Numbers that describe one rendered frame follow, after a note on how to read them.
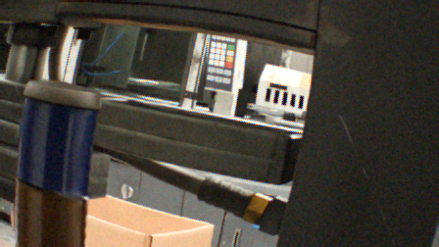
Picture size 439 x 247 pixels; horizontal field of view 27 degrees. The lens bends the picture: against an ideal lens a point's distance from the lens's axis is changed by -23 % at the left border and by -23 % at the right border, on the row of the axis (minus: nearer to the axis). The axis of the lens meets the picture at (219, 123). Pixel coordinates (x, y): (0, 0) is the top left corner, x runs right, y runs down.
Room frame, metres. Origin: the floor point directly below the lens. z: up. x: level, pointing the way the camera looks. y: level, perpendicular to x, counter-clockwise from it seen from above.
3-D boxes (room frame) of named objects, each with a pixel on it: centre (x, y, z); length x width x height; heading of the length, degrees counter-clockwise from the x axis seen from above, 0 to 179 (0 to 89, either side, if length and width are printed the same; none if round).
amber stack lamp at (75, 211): (0.40, 0.06, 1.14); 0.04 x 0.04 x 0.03
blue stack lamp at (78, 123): (0.40, 0.06, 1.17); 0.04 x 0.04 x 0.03
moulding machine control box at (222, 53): (5.27, 0.02, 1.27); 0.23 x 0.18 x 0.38; 162
